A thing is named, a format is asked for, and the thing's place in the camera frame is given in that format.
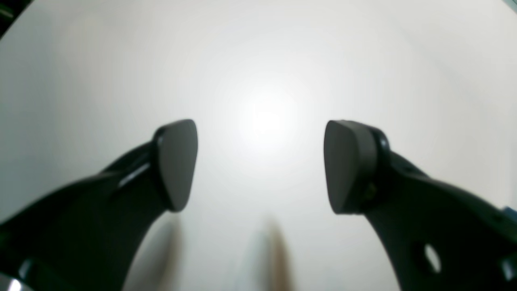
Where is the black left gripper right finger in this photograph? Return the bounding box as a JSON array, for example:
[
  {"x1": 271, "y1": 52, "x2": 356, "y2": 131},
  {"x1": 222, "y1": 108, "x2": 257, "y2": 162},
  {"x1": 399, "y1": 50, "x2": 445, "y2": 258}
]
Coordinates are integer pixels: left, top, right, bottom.
[{"x1": 324, "y1": 120, "x2": 517, "y2": 291}]

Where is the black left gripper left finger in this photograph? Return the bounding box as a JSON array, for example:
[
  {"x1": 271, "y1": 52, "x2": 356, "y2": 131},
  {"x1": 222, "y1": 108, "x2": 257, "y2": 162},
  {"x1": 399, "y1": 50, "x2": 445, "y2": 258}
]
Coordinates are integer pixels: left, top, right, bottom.
[{"x1": 1, "y1": 119, "x2": 198, "y2": 291}]

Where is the dark blue T-shirt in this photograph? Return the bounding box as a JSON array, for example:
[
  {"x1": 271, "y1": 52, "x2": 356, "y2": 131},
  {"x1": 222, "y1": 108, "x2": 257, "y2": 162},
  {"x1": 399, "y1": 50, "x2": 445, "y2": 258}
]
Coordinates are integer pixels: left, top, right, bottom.
[{"x1": 503, "y1": 207, "x2": 517, "y2": 221}]

